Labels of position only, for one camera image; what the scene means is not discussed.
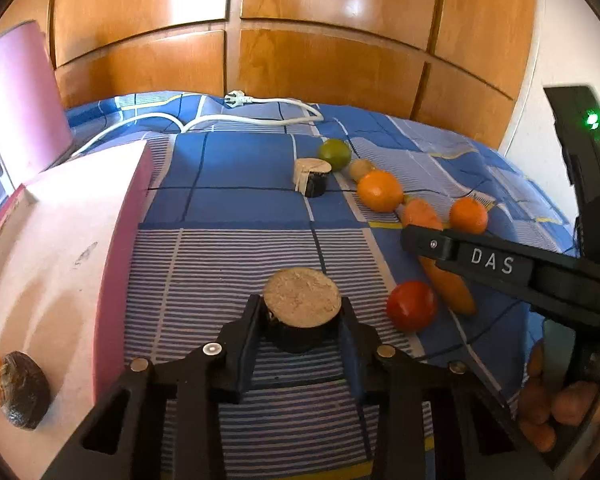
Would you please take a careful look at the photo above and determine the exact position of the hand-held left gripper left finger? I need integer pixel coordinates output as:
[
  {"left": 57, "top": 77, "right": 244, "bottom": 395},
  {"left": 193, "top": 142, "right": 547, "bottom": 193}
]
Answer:
[{"left": 40, "top": 294, "right": 263, "bottom": 480}]

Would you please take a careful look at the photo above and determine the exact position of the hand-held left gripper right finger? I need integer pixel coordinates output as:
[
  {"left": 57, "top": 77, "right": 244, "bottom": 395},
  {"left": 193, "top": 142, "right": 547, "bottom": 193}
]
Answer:
[{"left": 339, "top": 297, "right": 556, "bottom": 480}]

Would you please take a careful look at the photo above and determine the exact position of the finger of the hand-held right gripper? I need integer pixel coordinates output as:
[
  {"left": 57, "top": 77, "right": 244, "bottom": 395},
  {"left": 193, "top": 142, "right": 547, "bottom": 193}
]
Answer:
[{"left": 400, "top": 225, "right": 457, "bottom": 265}]

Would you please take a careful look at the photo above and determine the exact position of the orange carrot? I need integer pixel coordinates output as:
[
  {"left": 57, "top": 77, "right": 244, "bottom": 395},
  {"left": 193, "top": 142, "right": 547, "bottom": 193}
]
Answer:
[{"left": 400, "top": 197, "right": 477, "bottom": 316}]

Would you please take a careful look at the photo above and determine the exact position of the large orange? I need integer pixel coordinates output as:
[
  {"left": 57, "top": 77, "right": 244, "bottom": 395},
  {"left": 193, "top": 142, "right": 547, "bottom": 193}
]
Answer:
[{"left": 356, "top": 170, "right": 405, "bottom": 212}]

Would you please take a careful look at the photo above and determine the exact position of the dark skinned cut root piece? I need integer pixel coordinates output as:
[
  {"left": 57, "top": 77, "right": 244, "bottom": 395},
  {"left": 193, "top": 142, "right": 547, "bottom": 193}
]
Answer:
[
  {"left": 262, "top": 268, "right": 342, "bottom": 354},
  {"left": 293, "top": 157, "right": 333, "bottom": 198}
]

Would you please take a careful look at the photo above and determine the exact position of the pink rimmed white tray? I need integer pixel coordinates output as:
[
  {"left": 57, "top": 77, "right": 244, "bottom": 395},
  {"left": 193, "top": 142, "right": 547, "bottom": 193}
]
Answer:
[{"left": 0, "top": 139, "right": 153, "bottom": 480}]

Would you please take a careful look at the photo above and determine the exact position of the person's right hand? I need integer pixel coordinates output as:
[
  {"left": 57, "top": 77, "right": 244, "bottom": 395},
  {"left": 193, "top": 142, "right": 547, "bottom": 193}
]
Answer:
[{"left": 518, "top": 341, "right": 600, "bottom": 454}]

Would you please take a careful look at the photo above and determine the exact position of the red tomato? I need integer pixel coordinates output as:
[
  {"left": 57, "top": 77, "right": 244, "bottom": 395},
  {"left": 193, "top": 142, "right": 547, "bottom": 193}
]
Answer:
[{"left": 386, "top": 281, "right": 439, "bottom": 333}]

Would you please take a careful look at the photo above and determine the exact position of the small yellowish round fruit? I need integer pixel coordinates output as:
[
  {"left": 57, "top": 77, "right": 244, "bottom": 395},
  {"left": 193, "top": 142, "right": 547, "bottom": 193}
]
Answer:
[{"left": 348, "top": 158, "right": 376, "bottom": 183}]

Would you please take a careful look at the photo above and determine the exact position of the green lime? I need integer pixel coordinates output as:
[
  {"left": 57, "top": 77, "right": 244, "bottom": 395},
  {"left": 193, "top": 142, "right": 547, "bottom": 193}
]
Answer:
[{"left": 319, "top": 138, "right": 353, "bottom": 170}]

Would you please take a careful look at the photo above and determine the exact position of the blue checked blanket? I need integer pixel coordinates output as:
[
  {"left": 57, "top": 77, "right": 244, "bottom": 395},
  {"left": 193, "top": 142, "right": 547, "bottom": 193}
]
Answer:
[{"left": 0, "top": 91, "right": 581, "bottom": 480}]

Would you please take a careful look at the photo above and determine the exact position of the wooden wardrobe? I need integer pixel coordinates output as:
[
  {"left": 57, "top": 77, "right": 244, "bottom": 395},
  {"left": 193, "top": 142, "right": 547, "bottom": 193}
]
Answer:
[{"left": 0, "top": 0, "right": 538, "bottom": 161}]

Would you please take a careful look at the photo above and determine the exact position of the dark wrinkled fruit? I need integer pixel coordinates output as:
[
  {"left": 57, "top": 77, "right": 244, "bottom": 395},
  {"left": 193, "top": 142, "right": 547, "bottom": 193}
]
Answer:
[{"left": 0, "top": 352, "right": 52, "bottom": 431}]

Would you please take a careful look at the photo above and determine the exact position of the white power cable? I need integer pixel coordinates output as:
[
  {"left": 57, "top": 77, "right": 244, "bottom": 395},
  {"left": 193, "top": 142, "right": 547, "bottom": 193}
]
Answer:
[{"left": 70, "top": 91, "right": 325, "bottom": 157}]

